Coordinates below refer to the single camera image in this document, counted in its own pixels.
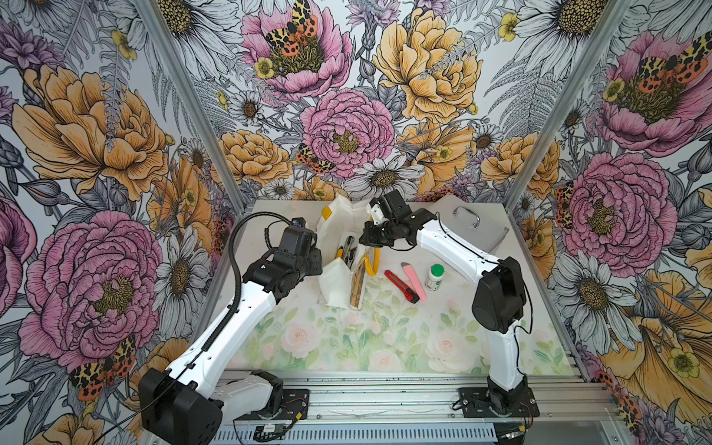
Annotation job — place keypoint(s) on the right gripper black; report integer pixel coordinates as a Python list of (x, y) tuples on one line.
[(369, 237)]

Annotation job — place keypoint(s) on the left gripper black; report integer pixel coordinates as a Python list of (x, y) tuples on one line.
[(314, 256)]

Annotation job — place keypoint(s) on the grey metal utility knife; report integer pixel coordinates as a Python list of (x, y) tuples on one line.
[(351, 257)]

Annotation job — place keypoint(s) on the pink utility knife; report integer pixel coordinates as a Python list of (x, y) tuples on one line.
[(416, 285)]

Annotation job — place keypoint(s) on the red utility knife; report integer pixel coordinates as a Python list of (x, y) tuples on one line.
[(409, 294)]

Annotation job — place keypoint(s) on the small grey art knife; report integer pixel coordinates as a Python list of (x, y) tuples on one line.
[(348, 245)]

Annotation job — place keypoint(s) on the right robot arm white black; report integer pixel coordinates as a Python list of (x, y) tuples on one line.
[(499, 301)]

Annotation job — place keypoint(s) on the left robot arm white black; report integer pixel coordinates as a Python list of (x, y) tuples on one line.
[(185, 403)]

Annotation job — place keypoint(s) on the white bottle green cap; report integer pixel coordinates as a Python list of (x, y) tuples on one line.
[(435, 277)]

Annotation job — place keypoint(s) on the silver aluminium case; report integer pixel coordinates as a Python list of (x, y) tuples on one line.
[(478, 227)]

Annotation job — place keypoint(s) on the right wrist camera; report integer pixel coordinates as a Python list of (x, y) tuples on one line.
[(376, 213)]

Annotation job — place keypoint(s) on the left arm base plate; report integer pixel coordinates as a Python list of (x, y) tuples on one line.
[(293, 402)]

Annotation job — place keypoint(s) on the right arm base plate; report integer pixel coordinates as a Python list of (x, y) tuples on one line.
[(476, 403)]

